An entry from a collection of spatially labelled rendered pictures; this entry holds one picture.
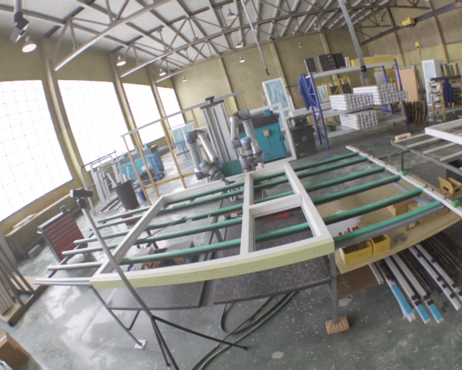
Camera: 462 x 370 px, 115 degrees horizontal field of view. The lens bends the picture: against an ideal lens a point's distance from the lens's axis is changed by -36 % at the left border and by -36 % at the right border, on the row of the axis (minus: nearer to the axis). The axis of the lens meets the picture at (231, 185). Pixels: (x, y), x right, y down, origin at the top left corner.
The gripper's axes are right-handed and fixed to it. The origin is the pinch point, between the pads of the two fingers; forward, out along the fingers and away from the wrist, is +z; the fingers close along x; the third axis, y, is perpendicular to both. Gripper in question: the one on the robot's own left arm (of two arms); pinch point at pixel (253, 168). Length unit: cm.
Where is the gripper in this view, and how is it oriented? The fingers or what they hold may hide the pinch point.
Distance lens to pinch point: 241.6
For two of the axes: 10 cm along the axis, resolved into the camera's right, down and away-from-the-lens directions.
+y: 9.5, -2.5, -1.7
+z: 3.0, 9.0, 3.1
